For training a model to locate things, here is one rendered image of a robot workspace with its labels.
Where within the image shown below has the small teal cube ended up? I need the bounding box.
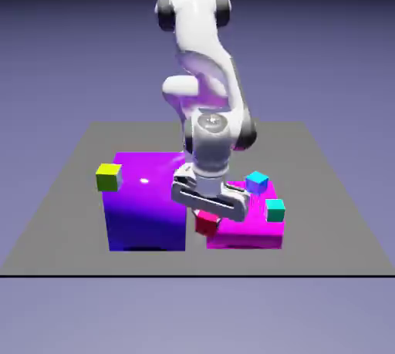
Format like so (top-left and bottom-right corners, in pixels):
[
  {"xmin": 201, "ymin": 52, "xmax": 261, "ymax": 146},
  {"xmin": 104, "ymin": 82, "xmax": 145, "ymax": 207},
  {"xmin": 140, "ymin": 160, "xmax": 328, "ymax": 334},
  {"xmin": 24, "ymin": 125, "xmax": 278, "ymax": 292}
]
[{"xmin": 265, "ymin": 198, "xmax": 286, "ymax": 223}]

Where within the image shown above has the small yellow cube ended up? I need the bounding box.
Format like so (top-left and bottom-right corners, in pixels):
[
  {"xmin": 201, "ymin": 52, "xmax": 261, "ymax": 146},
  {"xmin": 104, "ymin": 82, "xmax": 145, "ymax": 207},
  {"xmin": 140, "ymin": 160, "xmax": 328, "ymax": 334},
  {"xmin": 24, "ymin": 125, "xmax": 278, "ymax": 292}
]
[{"xmin": 95, "ymin": 163, "xmax": 123, "ymax": 192}]

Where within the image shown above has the large magenta box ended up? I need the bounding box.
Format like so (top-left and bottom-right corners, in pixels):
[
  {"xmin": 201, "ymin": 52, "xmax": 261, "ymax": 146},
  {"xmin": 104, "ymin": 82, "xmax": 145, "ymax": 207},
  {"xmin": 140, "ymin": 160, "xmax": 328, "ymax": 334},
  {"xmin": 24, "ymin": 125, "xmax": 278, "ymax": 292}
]
[{"xmin": 205, "ymin": 180, "xmax": 285, "ymax": 250}]

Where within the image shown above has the small blue cube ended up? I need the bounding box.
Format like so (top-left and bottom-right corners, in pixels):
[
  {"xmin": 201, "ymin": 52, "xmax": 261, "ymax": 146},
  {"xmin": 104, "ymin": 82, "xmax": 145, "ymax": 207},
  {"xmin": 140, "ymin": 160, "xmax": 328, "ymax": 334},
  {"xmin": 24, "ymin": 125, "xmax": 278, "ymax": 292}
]
[{"xmin": 245, "ymin": 170, "xmax": 270, "ymax": 195}]

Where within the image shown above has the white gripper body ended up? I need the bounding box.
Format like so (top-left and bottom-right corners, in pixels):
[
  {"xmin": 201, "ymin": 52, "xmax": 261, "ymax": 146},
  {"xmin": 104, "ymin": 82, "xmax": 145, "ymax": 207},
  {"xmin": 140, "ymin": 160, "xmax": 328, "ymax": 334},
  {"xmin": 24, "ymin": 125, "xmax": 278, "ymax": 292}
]
[{"xmin": 170, "ymin": 164, "xmax": 251, "ymax": 223}]

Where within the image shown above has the small red cube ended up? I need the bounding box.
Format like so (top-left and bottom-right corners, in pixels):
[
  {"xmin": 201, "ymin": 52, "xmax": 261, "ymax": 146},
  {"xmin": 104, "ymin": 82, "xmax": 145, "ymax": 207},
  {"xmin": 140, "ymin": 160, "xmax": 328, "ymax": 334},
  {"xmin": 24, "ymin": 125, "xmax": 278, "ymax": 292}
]
[{"xmin": 194, "ymin": 209, "xmax": 222, "ymax": 237}]

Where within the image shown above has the large purple box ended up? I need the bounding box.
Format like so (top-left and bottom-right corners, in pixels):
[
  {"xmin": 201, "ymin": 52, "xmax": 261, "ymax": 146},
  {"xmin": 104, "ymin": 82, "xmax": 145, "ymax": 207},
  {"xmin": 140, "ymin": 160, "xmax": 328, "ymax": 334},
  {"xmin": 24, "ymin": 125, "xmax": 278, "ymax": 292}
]
[{"xmin": 102, "ymin": 151, "xmax": 187, "ymax": 252}]

